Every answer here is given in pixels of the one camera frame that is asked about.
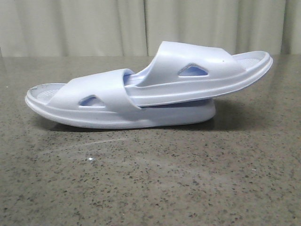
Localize pale green curtain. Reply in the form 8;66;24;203
0;0;301;57

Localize light blue slipper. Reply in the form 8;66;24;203
124;41;273;106
25;69;215;129

